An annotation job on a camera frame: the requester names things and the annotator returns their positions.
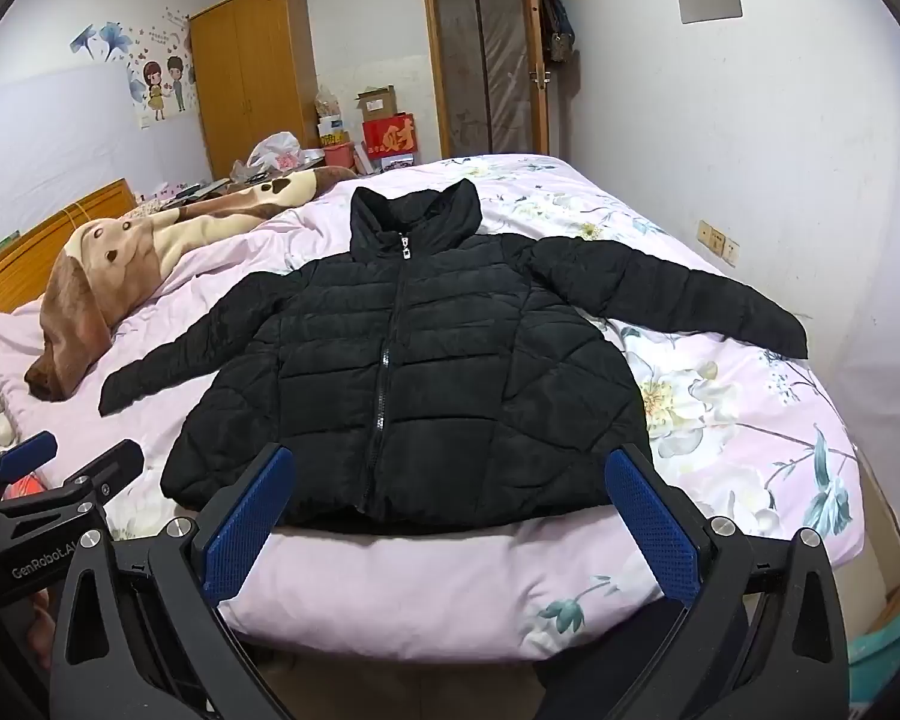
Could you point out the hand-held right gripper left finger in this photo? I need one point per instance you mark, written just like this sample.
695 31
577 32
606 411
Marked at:
244 532

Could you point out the black puffer jacket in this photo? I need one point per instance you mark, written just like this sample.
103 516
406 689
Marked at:
435 360

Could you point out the cartoon couple wall sticker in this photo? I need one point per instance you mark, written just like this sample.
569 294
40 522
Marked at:
161 86

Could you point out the pink floral quilt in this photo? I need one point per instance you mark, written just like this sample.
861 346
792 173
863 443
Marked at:
720 405

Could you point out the brown cardboard box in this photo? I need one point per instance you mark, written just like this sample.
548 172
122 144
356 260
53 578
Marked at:
377 103

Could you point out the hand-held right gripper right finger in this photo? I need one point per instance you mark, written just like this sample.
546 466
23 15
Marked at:
656 532

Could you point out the brown dog print blanket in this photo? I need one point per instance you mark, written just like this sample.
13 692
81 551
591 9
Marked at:
75 315

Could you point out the wooden headboard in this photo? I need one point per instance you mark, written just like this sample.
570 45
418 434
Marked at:
45 240

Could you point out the pink container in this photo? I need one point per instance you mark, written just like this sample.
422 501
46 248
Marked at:
339 156

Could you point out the white plastic bag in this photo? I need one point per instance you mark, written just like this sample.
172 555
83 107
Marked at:
274 150

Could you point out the hanging bags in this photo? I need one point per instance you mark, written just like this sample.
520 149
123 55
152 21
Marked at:
556 22

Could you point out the grey mesh door curtain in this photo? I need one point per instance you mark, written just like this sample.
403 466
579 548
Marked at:
480 67

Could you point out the yellow box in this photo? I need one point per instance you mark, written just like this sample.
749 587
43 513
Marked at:
335 139

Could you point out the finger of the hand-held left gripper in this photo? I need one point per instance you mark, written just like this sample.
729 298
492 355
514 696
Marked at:
116 465
22 455

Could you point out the wooden wardrobe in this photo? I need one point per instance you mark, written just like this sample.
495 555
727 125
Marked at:
255 75

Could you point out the blue flower wall sticker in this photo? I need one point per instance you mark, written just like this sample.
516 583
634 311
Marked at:
105 37

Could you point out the clear snack bag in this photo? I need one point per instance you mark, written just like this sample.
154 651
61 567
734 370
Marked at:
328 103

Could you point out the red gift box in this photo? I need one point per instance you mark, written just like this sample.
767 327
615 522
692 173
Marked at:
390 136

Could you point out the beige wall socket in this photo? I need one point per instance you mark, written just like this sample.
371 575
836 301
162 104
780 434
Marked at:
711 236
731 250

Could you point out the wooden door with curtain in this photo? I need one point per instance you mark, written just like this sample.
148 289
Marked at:
429 52

